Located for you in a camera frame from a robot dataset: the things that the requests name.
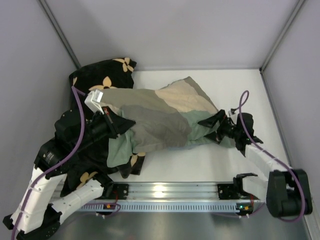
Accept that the patchwork green beige pillowcase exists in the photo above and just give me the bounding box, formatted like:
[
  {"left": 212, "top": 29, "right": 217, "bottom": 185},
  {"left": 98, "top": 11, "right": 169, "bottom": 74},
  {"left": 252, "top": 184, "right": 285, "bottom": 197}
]
[{"left": 106, "top": 76, "right": 237, "bottom": 168}]

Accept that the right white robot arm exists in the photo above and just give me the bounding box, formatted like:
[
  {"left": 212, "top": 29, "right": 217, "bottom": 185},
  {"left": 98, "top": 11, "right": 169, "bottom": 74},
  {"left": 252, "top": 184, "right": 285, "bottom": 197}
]
[{"left": 198, "top": 109, "right": 313, "bottom": 221}]

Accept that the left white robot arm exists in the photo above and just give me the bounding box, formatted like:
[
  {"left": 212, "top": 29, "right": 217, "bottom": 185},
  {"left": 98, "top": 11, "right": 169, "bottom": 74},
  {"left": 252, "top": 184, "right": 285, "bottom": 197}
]
[{"left": 3, "top": 107, "right": 136, "bottom": 240}]

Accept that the black floral pillow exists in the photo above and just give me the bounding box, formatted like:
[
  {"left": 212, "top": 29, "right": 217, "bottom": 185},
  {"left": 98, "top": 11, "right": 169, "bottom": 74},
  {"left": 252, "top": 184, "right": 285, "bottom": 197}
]
[{"left": 60, "top": 57, "right": 146, "bottom": 197}]

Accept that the left corner aluminium profile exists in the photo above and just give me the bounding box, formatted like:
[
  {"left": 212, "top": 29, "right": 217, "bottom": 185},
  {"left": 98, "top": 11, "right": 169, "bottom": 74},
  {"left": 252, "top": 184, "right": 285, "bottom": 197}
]
[{"left": 37, "top": 0, "right": 81, "bottom": 69}]

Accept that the corner aluminium profile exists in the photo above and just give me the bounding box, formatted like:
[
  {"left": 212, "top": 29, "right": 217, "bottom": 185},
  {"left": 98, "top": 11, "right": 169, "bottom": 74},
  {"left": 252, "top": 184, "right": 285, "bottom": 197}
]
[
  {"left": 37, "top": 0, "right": 81, "bottom": 69},
  {"left": 259, "top": 0, "right": 308, "bottom": 75}
]

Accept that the right corner aluminium profile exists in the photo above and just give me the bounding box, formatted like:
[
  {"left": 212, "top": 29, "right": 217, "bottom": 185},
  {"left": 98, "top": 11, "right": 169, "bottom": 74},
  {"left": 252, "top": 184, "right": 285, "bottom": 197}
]
[{"left": 259, "top": 0, "right": 308, "bottom": 75}]

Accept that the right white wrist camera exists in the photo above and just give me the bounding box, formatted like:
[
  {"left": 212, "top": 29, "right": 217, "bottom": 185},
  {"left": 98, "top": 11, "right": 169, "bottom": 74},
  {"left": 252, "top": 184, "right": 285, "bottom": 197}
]
[{"left": 228, "top": 108, "right": 239, "bottom": 124}]

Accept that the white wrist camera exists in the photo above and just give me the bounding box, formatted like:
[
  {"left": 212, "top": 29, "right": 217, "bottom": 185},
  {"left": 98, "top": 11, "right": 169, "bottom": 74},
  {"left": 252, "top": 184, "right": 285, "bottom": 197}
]
[
  {"left": 84, "top": 89, "right": 104, "bottom": 114},
  {"left": 228, "top": 108, "right": 239, "bottom": 124}
]

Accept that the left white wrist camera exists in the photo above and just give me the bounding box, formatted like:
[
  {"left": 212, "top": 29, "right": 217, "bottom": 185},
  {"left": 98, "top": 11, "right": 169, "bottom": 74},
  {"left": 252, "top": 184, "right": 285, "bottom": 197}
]
[{"left": 84, "top": 89, "right": 104, "bottom": 114}]

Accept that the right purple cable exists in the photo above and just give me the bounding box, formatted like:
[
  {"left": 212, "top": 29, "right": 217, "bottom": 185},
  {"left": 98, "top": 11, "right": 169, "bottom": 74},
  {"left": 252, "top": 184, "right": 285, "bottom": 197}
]
[{"left": 231, "top": 90, "right": 308, "bottom": 222}]

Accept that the purple cable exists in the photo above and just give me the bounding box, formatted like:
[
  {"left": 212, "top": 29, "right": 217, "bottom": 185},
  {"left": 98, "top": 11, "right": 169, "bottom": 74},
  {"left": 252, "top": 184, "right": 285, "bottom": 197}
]
[
  {"left": 231, "top": 90, "right": 308, "bottom": 222},
  {"left": 11, "top": 86, "right": 121, "bottom": 240}
]

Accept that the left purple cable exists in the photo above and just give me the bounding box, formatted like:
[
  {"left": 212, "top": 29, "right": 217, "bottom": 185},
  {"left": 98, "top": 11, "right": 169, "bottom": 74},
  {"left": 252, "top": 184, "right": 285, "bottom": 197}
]
[{"left": 11, "top": 86, "right": 121, "bottom": 240}]

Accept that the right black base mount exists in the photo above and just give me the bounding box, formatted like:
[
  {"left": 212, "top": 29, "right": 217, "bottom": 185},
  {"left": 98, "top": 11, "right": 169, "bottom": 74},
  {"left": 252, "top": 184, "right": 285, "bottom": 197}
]
[{"left": 217, "top": 183, "right": 238, "bottom": 200}]

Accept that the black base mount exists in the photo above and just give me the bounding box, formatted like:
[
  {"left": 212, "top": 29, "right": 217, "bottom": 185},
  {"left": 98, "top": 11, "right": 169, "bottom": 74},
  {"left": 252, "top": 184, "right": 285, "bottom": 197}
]
[
  {"left": 217, "top": 183, "right": 238, "bottom": 200},
  {"left": 107, "top": 183, "right": 129, "bottom": 200}
]

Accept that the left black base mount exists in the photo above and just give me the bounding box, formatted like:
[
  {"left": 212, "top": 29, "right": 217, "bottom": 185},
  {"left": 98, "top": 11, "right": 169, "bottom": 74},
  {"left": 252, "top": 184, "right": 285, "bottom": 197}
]
[{"left": 107, "top": 183, "right": 129, "bottom": 200}]

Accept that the aluminium mounting rail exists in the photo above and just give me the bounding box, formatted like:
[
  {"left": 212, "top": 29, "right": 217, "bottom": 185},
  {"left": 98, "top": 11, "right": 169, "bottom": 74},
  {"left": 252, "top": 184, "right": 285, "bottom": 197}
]
[{"left": 56, "top": 181, "right": 313, "bottom": 201}]

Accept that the grey slotted cable duct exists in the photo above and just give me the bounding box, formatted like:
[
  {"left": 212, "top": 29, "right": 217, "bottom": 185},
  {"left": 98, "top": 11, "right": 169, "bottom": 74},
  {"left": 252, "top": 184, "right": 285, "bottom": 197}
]
[{"left": 79, "top": 201, "right": 253, "bottom": 214}]

